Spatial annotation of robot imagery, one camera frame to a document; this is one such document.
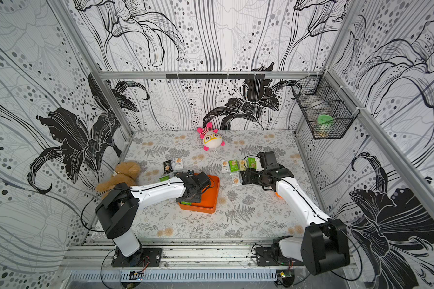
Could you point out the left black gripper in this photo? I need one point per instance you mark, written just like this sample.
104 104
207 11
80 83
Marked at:
196 199

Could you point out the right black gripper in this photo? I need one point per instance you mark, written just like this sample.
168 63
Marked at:
251 177

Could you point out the white front cookie packet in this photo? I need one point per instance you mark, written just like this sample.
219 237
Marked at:
178 164

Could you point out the white cookie packet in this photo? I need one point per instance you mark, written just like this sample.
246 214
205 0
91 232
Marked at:
235 179
225 168
178 164

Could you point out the white back cookie packet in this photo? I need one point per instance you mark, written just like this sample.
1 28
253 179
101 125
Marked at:
235 179

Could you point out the dark brown cookie packet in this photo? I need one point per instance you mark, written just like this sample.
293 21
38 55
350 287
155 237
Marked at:
167 167

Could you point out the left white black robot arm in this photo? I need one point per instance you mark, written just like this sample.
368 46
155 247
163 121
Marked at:
117 211

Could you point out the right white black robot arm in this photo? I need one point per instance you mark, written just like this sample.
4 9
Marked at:
324 246

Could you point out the orange storage box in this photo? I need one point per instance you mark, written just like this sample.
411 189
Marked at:
209 199

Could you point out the orange striped black-haired plush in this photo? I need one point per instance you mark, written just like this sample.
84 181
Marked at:
277 195

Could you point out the white pink owl plush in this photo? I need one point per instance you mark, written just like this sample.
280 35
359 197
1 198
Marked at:
210 136

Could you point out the tan teddy bear plush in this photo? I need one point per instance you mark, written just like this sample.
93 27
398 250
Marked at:
125 172

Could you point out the green lidded cup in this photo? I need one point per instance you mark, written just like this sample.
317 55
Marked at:
324 125

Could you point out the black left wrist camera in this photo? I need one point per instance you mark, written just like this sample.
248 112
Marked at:
202 180

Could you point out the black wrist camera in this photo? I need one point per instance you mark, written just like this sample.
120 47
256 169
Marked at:
202 180
268 161

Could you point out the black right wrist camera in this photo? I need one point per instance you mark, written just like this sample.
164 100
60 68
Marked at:
268 161

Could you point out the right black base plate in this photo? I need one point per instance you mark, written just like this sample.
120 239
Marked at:
265 257

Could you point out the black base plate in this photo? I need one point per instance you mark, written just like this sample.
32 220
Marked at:
265 257
145 257

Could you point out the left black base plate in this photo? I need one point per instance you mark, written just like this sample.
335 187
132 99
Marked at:
145 257

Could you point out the black wire basket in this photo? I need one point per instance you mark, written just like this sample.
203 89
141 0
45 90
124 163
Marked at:
320 95

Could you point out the white slotted cable duct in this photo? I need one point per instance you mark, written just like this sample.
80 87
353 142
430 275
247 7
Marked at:
198 275

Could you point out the horizontal aluminium back rail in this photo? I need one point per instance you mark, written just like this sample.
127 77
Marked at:
207 75

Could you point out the aluminium corner frame post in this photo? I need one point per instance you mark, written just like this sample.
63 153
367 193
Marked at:
64 16

